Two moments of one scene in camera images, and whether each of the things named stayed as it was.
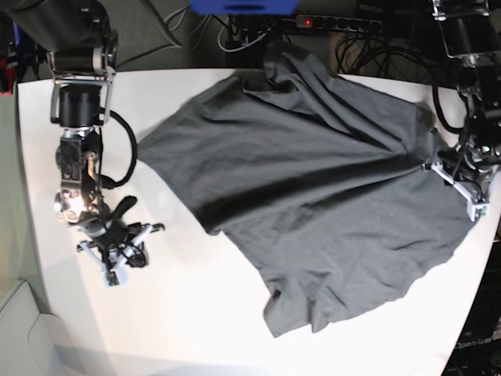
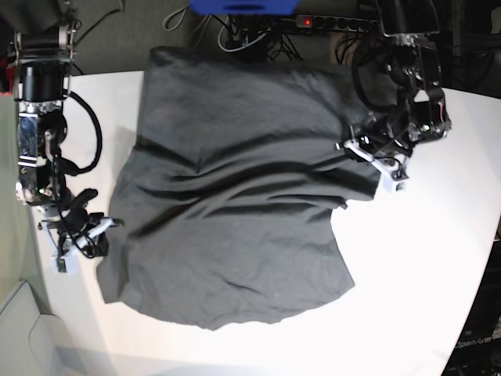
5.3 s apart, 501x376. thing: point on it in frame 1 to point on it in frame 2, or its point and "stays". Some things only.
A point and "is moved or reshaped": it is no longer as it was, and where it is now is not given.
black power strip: [337, 23] stays
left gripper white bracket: [138, 260] to [65, 264]
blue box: [243, 7] stays
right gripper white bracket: [439, 168] to [395, 168]
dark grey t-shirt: [325, 182] is moved or reshaped
